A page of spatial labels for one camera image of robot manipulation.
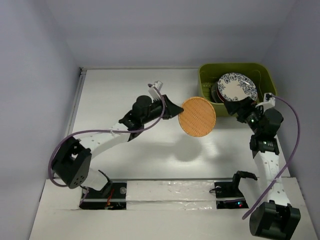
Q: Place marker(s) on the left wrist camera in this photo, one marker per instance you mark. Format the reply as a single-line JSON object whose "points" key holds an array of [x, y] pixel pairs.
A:
{"points": [[154, 90]]}

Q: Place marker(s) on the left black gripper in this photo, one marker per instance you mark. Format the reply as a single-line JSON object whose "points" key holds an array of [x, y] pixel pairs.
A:
{"points": [[172, 110]]}

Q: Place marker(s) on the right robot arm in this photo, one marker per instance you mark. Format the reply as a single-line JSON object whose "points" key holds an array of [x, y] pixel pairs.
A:
{"points": [[272, 215]]}

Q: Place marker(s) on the orange woven round plate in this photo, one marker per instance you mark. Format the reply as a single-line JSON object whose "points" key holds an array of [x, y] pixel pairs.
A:
{"points": [[198, 117]]}

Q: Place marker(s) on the blue floral white plate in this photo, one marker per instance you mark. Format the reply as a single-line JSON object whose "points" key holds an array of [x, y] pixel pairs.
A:
{"points": [[235, 87]]}

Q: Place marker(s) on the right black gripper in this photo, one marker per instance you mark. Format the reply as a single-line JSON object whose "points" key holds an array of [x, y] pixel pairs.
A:
{"points": [[242, 107]]}

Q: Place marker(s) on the aluminium table edge rail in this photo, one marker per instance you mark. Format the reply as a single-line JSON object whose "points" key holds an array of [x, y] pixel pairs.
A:
{"points": [[75, 103]]}

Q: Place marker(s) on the green plastic bin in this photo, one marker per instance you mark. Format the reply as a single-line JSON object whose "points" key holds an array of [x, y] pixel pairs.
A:
{"points": [[210, 73]]}

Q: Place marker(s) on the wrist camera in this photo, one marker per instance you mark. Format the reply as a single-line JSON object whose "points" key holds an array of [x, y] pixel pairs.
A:
{"points": [[269, 101], [154, 90]]}

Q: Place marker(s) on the silver foil covered bar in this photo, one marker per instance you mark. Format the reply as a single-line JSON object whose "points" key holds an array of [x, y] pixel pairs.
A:
{"points": [[170, 195]]}

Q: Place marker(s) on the pink plastic plate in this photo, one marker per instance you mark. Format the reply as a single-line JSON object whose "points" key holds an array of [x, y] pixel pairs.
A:
{"points": [[219, 96]]}

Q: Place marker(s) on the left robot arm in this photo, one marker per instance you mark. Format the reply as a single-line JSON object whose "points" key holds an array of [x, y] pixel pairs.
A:
{"points": [[72, 160]]}

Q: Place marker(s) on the dark teal glazed plate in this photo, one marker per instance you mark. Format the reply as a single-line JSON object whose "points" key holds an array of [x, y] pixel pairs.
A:
{"points": [[214, 95]]}

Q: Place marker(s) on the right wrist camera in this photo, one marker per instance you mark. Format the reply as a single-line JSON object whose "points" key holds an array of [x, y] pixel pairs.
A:
{"points": [[269, 101]]}

